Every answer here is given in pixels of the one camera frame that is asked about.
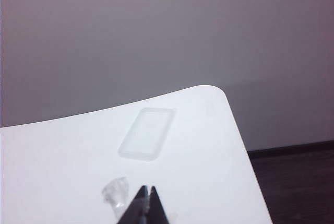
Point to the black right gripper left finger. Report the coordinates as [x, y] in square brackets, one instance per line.
[138, 208]

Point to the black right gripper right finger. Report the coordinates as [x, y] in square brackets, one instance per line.
[157, 208]

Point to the crumpled clear plastic piece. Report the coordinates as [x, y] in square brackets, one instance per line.
[114, 192]

